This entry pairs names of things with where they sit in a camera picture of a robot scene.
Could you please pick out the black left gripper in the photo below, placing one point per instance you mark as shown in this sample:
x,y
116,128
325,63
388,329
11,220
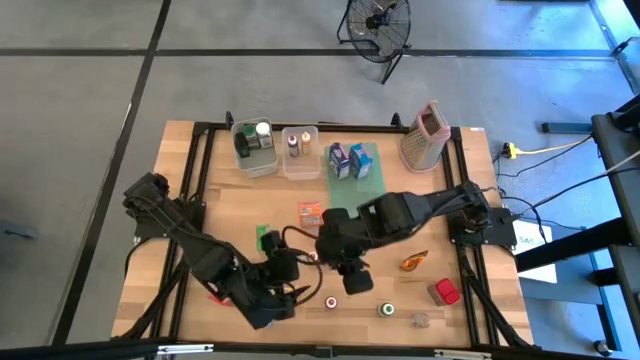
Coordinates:
x,y
284,264

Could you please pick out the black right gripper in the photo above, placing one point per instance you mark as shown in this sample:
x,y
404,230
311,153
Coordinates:
x,y
358,283

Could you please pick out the yellow-capped orange sauce bottle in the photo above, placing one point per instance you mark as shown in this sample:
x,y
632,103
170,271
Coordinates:
x,y
306,144
386,309

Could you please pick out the orange Mini Wheats cereal box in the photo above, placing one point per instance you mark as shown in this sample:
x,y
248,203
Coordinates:
x,y
310,214

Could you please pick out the purple-capped dark sauce bottle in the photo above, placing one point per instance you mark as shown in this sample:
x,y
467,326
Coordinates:
x,y
293,145

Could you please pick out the dark blue cereal box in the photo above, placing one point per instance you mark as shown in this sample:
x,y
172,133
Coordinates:
x,y
339,161

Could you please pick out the green-labelled glass spice jar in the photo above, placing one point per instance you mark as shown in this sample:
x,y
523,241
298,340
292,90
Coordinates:
x,y
250,134

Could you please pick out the light blue cereal box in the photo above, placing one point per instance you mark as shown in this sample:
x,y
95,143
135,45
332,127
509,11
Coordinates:
x,y
361,161

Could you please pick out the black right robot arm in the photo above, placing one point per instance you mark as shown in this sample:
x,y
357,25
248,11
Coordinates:
x,y
425,205

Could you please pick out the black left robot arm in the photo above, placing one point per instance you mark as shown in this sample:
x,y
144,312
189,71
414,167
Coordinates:
x,y
200,250

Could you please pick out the green Apple Jacks cereal box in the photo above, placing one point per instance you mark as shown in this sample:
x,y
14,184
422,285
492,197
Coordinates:
x,y
261,237

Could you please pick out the orange black snack packet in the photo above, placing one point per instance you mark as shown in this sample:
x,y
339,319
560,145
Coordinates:
x,y
414,260

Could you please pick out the clear glass spice jar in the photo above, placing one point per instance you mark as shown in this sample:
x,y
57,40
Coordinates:
x,y
421,320

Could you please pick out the translucent white plastic bin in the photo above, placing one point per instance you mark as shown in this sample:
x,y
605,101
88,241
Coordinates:
x,y
300,167
262,165

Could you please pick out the red cereal box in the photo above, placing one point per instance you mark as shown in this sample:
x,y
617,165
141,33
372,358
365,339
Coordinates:
x,y
220,301

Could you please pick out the red-lidded brown container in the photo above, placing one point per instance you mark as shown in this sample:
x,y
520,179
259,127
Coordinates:
x,y
445,292

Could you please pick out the black spice container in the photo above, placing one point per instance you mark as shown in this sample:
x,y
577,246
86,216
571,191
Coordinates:
x,y
242,146

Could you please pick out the white-lidded spice jar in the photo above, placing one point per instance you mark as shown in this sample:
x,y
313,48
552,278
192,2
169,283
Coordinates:
x,y
263,132

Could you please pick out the white paper sheet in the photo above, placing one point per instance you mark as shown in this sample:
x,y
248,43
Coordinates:
x,y
537,270

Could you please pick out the black floor fan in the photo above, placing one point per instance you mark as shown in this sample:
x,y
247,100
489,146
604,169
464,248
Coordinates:
x,y
375,22

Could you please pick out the grey metal floor bar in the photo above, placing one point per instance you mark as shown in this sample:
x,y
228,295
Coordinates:
x,y
565,128

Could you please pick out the dark side table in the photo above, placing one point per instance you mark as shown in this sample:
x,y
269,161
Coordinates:
x,y
615,200

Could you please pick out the silver metal bracket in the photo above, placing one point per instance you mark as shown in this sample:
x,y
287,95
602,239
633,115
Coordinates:
x,y
185,349
462,353

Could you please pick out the black frame foot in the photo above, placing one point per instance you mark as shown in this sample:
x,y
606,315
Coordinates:
x,y
396,120
229,119

